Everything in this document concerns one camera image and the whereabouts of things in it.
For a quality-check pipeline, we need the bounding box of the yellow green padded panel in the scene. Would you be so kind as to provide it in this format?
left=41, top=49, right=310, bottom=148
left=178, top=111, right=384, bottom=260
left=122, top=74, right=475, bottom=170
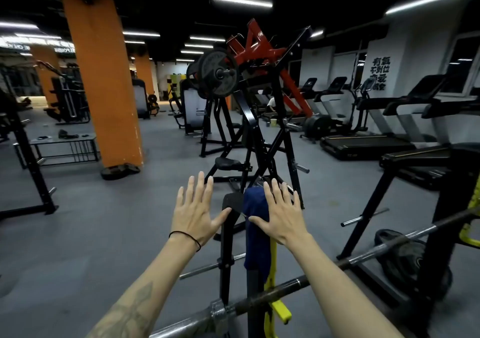
left=169, top=73, right=187, bottom=96

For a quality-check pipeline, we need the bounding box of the wide orange pillar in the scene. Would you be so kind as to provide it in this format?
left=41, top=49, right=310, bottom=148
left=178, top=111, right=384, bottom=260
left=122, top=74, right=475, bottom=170
left=57, top=0, right=145, bottom=169

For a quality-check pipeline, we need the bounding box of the black squat rack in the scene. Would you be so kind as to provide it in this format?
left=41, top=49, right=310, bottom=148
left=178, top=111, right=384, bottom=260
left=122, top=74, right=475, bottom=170
left=0, top=63, right=59, bottom=221

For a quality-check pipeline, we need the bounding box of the person's left forearm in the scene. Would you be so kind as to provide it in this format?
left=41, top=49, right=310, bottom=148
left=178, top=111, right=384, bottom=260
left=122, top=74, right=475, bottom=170
left=85, top=232, right=202, bottom=338

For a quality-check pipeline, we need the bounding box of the person's right hand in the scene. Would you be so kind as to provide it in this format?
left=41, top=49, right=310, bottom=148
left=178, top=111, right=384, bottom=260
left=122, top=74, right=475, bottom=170
left=248, top=178, right=313, bottom=251

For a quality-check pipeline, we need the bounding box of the white frame window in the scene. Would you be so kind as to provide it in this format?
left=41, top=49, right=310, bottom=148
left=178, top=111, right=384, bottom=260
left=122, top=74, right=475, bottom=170
left=438, top=32, right=480, bottom=98

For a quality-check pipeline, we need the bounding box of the steel barbell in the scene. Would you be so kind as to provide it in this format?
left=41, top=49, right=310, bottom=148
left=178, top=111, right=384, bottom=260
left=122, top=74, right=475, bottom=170
left=149, top=206, right=480, bottom=338

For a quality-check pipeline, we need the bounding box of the blue cleaning cloth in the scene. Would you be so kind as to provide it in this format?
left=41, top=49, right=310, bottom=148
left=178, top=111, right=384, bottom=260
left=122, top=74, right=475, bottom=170
left=241, top=186, right=274, bottom=282

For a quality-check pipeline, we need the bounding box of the black wire frame table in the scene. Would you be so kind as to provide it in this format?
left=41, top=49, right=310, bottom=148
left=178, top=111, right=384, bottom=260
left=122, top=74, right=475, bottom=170
left=13, top=133, right=101, bottom=170

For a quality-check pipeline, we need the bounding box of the black hair tie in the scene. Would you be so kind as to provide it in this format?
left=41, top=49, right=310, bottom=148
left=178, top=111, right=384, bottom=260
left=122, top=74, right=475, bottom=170
left=168, top=230, right=203, bottom=253

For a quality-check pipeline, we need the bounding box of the black plate-loaded machine frame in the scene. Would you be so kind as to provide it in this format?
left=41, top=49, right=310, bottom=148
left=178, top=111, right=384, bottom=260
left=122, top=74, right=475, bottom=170
left=198, top=97, right=245, bottom=159

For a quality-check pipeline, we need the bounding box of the black and red lever machine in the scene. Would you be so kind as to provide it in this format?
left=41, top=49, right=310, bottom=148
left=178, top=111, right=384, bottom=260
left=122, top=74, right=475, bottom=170
left=186, top=18, right=314, bottom=210

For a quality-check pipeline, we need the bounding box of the large black weight plate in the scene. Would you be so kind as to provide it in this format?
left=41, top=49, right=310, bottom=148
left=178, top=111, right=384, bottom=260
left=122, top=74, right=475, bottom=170
left=374, top=228, right=454, bottom=302

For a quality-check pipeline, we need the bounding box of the grey-rimmed black weight plate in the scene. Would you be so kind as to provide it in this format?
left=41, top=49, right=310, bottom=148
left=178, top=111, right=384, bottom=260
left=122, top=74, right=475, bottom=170
left=196, top=48, right=239, bottom=99

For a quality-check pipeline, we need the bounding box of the yellow bar hook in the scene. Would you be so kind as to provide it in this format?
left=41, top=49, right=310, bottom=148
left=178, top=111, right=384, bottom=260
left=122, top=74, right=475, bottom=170
left=458, top=176, right=480, bottom=249
left=263, top=236, right=293, bottom=338

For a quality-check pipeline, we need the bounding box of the person's left hand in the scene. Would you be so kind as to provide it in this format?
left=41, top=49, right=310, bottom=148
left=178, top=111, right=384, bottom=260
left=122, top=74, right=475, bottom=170
left=170, top=171, right=233, bottom=248

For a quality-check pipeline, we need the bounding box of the person's right forearm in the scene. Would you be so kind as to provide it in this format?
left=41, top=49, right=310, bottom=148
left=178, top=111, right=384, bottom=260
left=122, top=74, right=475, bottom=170
left=286, top=233, right=405, bottom=338

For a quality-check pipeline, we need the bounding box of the black elliptical trainer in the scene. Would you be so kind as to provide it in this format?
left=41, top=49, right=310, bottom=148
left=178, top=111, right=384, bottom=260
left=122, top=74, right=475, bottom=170
left=299, top=77, right=376, bottom=143

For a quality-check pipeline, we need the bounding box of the narrow orange pillar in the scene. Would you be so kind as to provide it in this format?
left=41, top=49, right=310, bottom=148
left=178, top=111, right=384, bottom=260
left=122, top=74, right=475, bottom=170
left=29, top=45, right=61, bottom=106
left=134, top=52, right=155, bottom=97

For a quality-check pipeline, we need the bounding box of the black bench press rack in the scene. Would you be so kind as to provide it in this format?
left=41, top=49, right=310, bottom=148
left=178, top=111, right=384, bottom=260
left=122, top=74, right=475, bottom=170
left=179, top=142, right=480, bottom=338

